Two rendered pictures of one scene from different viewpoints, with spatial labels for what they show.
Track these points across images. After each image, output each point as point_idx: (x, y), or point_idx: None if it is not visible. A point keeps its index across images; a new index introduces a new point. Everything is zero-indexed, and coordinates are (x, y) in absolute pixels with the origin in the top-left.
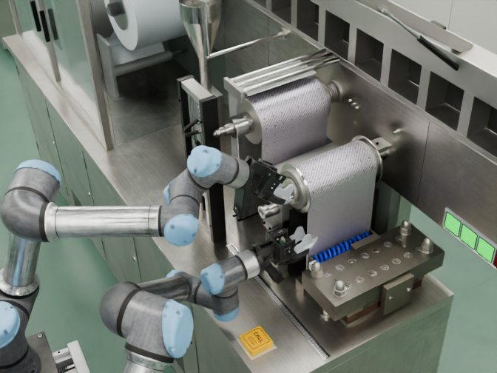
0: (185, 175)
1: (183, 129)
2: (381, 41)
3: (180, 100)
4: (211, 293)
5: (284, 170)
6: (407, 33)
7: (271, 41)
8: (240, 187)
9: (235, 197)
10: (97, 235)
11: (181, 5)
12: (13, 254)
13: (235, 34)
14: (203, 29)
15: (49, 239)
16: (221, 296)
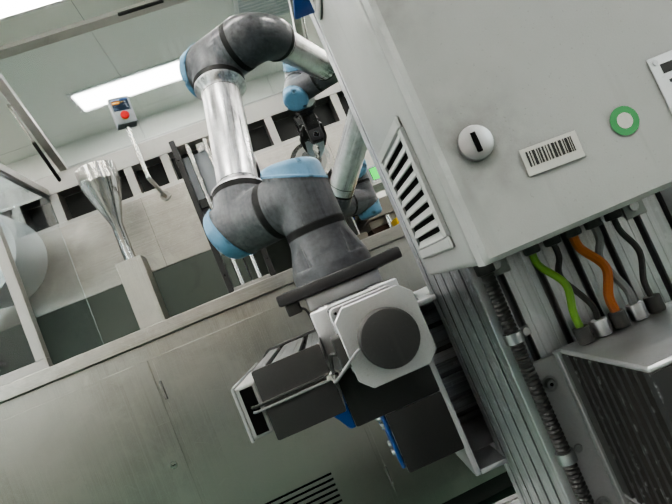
0: (293, 75)
1: (190, 190)
2: (261, 118)
3: (180, 158)
4: (365, 167)
5: (294, 157)
6: (276, 98)
7: (152, 217)
8: (313, 104)
9: (309, 128)
10: (313, 50)
11: (90, 164)
12: (238, 124)
13: (97, 257)
14: (137, 151)
15: (295, 37)
16: (367, 177)
